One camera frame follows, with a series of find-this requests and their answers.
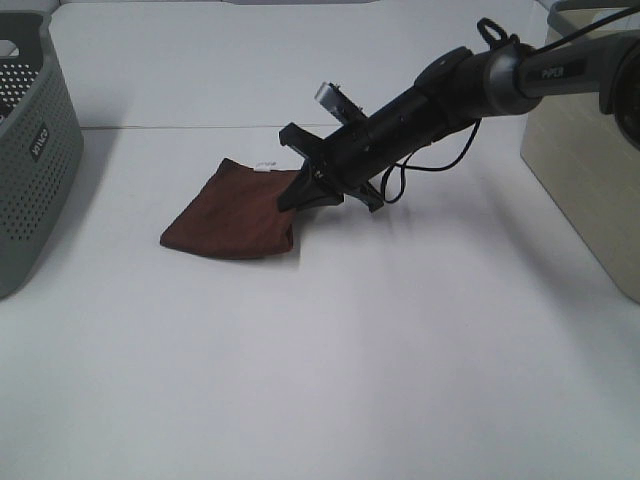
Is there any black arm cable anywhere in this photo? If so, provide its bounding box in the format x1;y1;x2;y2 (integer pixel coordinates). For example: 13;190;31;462
378;0;640;205

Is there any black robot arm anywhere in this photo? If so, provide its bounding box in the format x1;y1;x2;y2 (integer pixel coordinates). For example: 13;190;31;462
277;30;639;211

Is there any grey perforated plastic basket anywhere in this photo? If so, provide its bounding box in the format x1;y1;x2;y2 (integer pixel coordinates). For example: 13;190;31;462
1;10;84;297

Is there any beige bin with grey rim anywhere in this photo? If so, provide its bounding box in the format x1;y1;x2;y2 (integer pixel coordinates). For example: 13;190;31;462
517;1;639;300

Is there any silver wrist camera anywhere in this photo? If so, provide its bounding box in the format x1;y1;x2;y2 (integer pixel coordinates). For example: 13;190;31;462
314;82;368;125

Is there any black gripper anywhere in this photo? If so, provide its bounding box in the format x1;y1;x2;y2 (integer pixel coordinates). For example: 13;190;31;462
277;87;452;212

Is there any brown towel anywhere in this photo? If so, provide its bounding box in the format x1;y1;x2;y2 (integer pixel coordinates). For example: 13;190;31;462
160;158;297;260

